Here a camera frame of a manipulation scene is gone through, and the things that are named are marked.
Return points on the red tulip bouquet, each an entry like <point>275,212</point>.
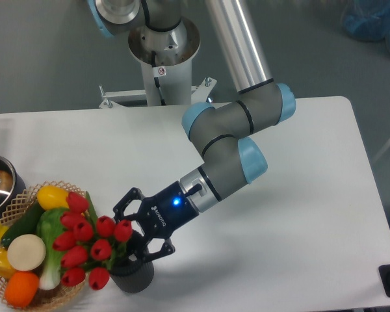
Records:
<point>91,245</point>

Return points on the orange fruit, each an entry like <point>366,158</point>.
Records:
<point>21,289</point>

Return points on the dark grey ribbed vase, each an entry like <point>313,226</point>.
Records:
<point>132,272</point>

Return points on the yellow bell pepper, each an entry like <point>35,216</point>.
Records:
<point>6,269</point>

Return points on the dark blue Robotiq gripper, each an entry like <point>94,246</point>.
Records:
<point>169,211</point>

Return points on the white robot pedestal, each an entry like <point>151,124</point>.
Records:
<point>166,63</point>

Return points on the green bok choy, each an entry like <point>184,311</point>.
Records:
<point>48,229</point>

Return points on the woven wicker basket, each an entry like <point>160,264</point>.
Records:
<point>43,300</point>

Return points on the green cucumber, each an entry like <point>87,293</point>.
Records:
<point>25,224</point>

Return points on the blue plastic bag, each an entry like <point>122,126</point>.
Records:
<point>367,21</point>

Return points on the yellow squash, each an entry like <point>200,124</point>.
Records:
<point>51,197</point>

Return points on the beige round disc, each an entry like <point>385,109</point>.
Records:
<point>26,252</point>

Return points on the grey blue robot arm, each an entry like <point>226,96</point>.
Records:
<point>222,136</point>

